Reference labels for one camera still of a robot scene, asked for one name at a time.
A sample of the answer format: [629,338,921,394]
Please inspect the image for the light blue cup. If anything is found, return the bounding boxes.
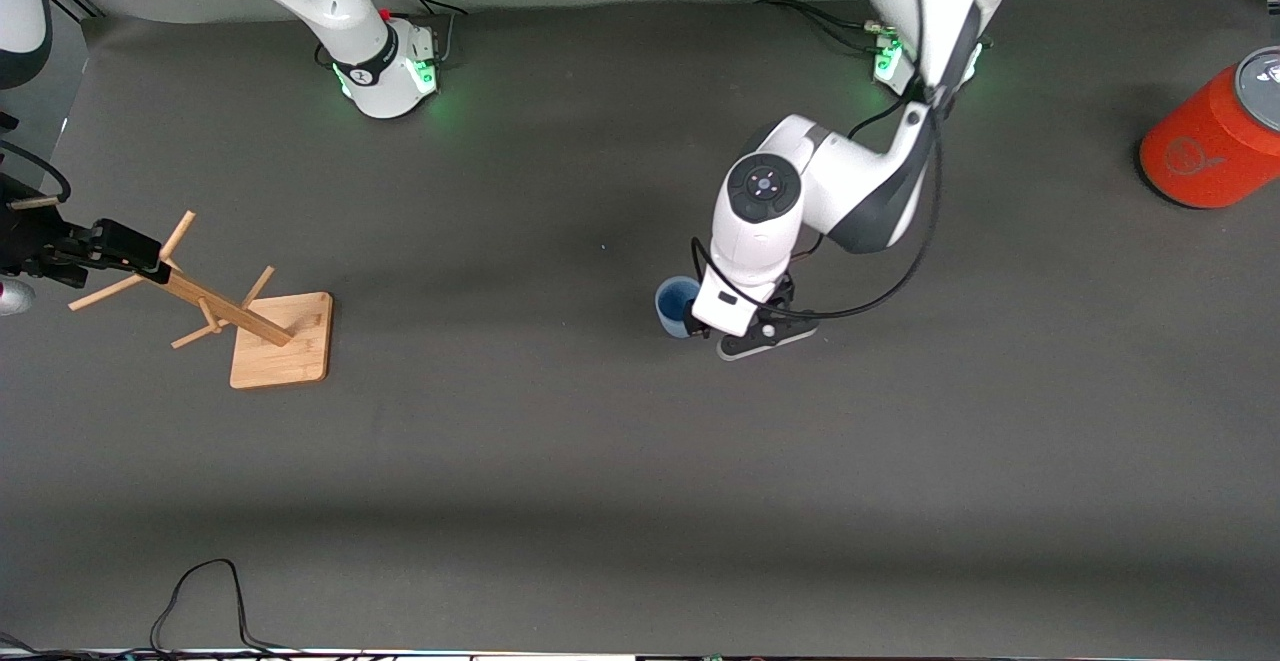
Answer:
[655,276,707,340]

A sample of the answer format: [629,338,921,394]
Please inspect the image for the wooden mug tree stand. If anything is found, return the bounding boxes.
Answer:
[68,209,333,390]

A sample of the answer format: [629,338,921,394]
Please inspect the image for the orange can with grey lid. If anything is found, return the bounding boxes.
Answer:
[1138,46,1280,210]

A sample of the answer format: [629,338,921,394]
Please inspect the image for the black left arm base cables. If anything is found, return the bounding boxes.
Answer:
[755,0,893,54]

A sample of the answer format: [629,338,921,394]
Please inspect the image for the black arm base cables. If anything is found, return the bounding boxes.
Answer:
[370,0,473,67]
[755,0,893,54]

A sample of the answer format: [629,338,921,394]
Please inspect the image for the black looped cable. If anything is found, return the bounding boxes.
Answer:
[150,558,301,657]

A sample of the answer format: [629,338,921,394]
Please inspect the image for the black right arm base cables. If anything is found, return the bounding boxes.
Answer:
[370,0,473,67]

